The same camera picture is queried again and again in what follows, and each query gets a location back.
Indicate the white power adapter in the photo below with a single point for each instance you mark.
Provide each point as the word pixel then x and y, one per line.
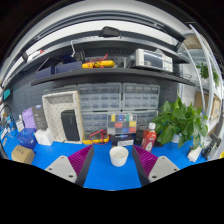
pixel 194 154

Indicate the grey small-parts drawer cabinet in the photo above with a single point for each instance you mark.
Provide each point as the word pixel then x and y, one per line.
pixel 146 118
pixel 140 96
pixel 99 96
pixel 94 120

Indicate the dark blue open box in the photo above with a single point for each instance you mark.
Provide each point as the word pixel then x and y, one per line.
pixel 58 69

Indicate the dark grey flat box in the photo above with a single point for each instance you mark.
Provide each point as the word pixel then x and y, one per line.
pixel 40 116

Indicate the white cup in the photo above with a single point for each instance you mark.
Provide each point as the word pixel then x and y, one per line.
pixel 118 157

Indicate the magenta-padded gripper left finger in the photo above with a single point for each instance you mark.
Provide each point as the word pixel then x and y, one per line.
pixel 73 166

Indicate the black workbench shelf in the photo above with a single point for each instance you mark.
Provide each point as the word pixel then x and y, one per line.
pixel 110 74

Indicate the white shelf unit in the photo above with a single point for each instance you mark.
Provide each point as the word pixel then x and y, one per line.
pixel 205 86

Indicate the black box with white label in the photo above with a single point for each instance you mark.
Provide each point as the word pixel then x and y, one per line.
pixel 122 140

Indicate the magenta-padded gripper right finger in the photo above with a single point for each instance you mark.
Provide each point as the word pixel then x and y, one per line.
pixel 151 166

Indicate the black desk tool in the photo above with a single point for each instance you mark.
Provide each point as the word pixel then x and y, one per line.
pixel 210 148

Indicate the blue cardboard box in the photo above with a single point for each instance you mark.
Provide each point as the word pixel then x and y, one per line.
pixel 27 138

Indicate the purple plastic bag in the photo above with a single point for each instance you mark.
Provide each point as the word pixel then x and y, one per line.
pixel 28 118

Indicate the red drink bottle white cap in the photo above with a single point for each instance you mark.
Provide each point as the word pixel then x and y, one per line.
pixel 149 140

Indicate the yellow multimeter with red leads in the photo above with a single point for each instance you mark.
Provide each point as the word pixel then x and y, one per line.
pixel 96 138
pixel 100 64

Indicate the small white card box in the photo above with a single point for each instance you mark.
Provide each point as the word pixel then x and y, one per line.
pixel 19 124

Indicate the plain black box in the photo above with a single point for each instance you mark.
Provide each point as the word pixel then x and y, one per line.
pixel 138 137

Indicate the green potted plant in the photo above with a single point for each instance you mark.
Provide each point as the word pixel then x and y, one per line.
pixel 180 121

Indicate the brown cardboard box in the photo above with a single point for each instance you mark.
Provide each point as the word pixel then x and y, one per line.
pixel 22 154

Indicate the clear organizer with coloured parts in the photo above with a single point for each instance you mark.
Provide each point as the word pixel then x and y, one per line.
pixel 121 123

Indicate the teal wall bin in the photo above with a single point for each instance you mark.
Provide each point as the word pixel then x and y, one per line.
pixel 6 94

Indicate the black rectangular case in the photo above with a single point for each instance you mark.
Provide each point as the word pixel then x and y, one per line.
pixel 70 125

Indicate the white cardboard box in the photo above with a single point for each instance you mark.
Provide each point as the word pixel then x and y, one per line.
pixel 44 137

